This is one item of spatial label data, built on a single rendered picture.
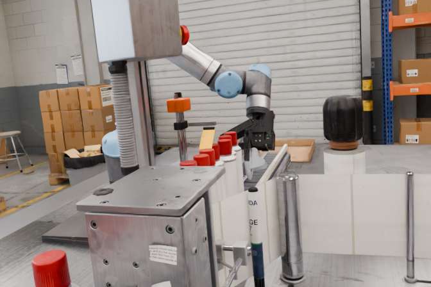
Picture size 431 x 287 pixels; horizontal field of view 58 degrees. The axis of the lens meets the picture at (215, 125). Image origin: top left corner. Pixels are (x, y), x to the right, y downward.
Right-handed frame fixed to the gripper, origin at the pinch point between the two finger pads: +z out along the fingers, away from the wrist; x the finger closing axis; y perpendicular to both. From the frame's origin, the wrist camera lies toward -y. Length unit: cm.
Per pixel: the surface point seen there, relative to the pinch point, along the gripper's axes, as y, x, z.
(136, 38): -4, -61, -9
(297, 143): 5, 78, -34
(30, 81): -487, 360, -242
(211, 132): -1.2, -30.6, -3.1
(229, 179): 1.5, -22.8, 6.2
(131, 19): -5, -63, -12
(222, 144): 0.4, -26.4, -1.4
